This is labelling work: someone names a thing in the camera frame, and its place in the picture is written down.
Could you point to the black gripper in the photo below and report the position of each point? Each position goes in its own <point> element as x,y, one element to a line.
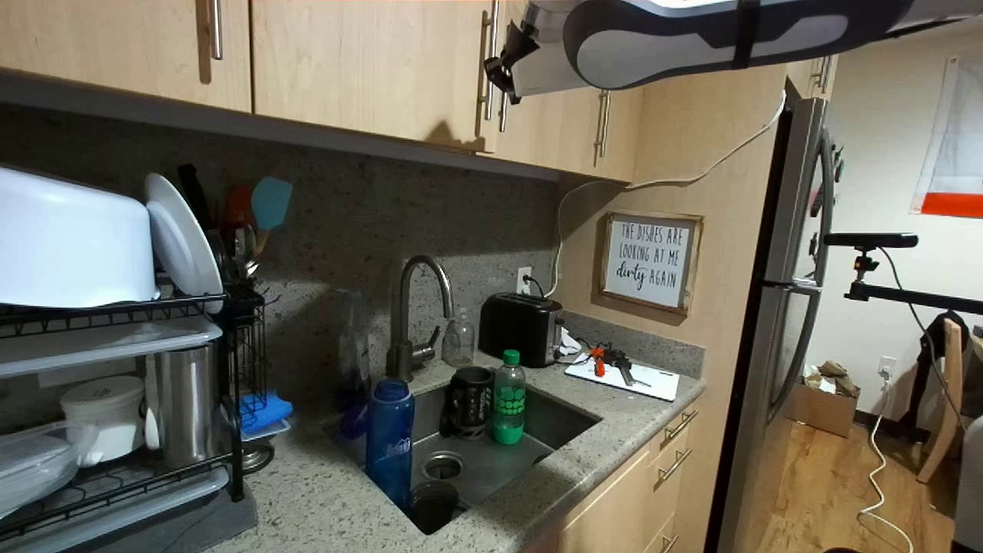
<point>519,38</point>

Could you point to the cupboard door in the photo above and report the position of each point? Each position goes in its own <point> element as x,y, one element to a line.
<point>397,69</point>
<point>186,50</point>
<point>566,131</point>

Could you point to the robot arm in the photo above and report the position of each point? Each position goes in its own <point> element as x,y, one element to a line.
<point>626,44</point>

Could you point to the framed kitchen sign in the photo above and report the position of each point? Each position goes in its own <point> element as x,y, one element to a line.
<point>647,261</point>

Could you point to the black toaster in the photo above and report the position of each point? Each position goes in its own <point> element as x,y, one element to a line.
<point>522,324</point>

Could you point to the green soda bottle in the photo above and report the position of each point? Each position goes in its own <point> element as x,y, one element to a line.
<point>509,421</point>

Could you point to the black mug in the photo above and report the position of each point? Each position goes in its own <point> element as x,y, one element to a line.
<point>467,399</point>

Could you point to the white cutting board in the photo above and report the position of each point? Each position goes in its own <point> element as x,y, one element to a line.
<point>638,379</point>

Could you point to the stainless steel refrigerator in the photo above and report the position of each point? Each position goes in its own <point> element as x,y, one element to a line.
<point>777,326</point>

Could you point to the white dinner plate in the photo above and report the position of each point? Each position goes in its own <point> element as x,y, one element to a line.
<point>178,242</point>

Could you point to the blue water bottle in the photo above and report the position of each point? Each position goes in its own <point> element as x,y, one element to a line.
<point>387,440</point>

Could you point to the stainless steel sink basin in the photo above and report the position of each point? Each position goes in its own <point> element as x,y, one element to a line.
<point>451,474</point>

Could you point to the cardboard box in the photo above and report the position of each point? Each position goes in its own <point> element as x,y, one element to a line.
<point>827,398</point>

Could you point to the stainless steel pot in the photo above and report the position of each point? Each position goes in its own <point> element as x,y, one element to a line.
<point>183,398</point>

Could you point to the white plastic tub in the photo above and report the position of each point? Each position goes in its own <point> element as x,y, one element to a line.
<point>72,246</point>

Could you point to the wooden chair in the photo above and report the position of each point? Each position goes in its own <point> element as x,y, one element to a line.
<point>939,390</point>

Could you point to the white bowl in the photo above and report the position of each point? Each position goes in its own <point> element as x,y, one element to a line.
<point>101,420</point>

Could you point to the black dish drying rack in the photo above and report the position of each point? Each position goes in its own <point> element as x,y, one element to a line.
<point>154,443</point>

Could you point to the red handled tool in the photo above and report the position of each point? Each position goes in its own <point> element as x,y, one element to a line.
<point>600,356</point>

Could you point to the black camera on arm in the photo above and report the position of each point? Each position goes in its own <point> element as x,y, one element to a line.
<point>872,242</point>

